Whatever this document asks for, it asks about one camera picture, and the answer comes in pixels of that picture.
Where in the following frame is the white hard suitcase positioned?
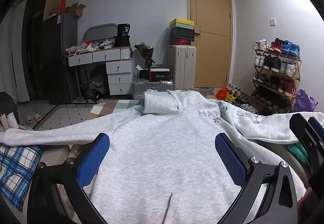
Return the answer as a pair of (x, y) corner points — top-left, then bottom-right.
(168, 45), (197, 91)

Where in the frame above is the black duffel bag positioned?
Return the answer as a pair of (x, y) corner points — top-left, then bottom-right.
(80, 72), (110, 103)

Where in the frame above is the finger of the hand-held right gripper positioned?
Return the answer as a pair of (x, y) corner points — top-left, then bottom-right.
(289, 112), (324, 164)
(308, 116), (324, 139)

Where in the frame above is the dark grey fridge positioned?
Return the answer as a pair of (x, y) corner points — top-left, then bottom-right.
(42, 12), (79, 105)

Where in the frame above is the checked bed sheet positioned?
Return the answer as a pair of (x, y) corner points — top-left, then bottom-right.
(38, 95), (221, 224)

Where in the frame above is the black grey shoebox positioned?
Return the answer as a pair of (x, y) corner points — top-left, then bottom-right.
(170, 28), (195, 39)

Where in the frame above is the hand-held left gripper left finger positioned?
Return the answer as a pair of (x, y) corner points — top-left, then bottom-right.
(27, 133), (112, 224)

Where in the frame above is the dark wrapped bouquet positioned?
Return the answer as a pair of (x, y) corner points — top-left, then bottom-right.
(134, 42), (155, 70)

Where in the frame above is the wooden door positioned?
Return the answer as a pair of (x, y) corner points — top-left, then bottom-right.
(186, 0), (233, 88)

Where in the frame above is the light grey hoodie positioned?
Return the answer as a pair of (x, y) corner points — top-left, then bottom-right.
(0, 89), (324, 224)

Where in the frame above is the black shoebox red logo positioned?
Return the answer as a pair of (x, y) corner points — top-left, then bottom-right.
(170, 38), (195, 46)

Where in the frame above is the black red printed box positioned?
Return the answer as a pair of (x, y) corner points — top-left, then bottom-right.
(149, 68), (171, 82)

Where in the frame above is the white desk with drawers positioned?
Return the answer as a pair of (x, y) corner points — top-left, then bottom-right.
(67, 47), (134, 100)

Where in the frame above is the orange plastic bag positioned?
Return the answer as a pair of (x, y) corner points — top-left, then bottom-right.
(215, 87), (231, 100)

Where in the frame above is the black shopping bag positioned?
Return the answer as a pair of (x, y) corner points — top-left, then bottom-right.
(114, 23), (131, 47)

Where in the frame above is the purple plastic bag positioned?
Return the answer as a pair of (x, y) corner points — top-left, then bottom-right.
(294, 89), (318, 113)

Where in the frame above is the open cardboard box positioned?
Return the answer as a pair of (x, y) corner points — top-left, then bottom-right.
(65, 3), (87, 17)

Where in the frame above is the shoe rack with shoes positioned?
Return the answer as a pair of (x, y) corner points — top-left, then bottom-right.
(252, 38), (302, 113)

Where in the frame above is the grey arched mirror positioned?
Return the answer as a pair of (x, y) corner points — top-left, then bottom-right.
(84, 23), (119, 43)

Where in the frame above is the teal cloth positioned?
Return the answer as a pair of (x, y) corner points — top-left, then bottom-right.
(287, 142), (308, 164)

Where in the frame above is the blue plaid cloth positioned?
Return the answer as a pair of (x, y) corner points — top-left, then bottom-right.
(0, 144), (44, 212)

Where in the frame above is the black tall cabinet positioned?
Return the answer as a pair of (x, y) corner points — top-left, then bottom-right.
(21, 0), (51, 101)

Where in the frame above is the silver hard suitcase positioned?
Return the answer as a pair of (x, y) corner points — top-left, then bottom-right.
(132, 78), (175, 100)

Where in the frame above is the wooden shoe rack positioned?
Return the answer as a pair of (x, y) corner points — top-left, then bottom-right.
(252, 49), (302, 114)

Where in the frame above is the pile of loose shoes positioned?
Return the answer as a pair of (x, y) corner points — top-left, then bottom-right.
(224, 84), (255, 111)

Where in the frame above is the dotted floor mat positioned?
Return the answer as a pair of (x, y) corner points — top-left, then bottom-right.
(33, 104), (98, 131)

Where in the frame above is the pile of desk clutter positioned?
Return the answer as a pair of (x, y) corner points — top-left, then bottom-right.
(66, 40), (117, 56)

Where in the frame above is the white sliding door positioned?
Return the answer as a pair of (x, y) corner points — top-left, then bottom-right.
(0, 0), (31, 103)

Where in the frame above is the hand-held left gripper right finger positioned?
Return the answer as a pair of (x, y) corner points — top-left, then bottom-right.
(215, 133), (299, 224)

